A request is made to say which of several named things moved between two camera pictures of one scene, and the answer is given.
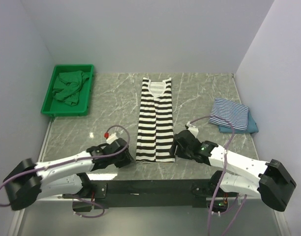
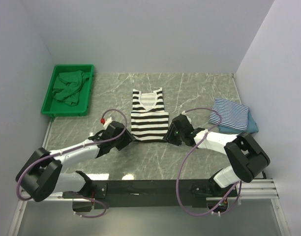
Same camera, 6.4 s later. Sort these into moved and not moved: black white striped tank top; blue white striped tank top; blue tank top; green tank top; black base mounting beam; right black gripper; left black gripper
Moved: left black gripper; black white striped tank top; right black gripper
Not moved: blue white striped tank top; blue tank top; green tank top; black base mounting beam
